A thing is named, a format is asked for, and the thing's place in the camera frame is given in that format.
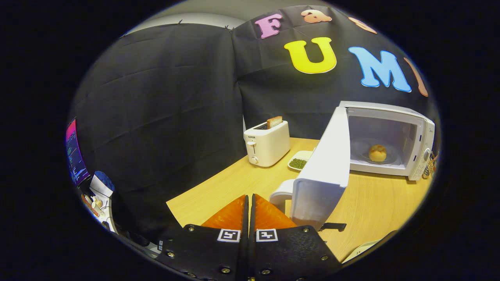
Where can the white toaster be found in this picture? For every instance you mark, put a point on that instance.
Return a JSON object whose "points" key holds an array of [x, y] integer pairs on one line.
{"points": [[269, 146]]}

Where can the computer monitor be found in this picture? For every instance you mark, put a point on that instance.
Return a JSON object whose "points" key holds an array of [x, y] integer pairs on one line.
{"points": [[76, 156]]}

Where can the cluttered white side stand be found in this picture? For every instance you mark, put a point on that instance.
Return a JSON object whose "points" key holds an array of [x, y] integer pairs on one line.
{"points": [[101, 212]]}

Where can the white blue packet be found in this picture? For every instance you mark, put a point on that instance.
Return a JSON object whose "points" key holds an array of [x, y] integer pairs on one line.
{"points": [[102, 184]]}

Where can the brown toast slice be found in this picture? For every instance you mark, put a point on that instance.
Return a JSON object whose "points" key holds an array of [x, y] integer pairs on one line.
{"points": [[274, 122]]}

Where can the pale rectangular tray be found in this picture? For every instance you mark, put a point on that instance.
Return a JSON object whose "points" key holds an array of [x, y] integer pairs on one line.
{"points": [[361, 249]]}

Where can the golden bread bun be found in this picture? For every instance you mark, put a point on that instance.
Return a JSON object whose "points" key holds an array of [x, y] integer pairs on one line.
{"points": [[377, 153]]}

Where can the white microwave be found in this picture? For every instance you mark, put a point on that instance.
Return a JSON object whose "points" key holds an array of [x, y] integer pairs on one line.
{"points": [[328, 171]]}

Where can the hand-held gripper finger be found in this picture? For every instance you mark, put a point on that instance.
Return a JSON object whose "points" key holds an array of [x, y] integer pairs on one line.
{"points": [[245, 218], [254, 218]]}

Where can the black backdrop cloth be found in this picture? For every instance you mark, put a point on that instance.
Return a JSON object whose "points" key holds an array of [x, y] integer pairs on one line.
{"points": [[164, 109]]}

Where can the white divided bean dish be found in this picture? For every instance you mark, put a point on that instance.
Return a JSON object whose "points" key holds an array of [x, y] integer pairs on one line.
{"points": [[299, 163]]}

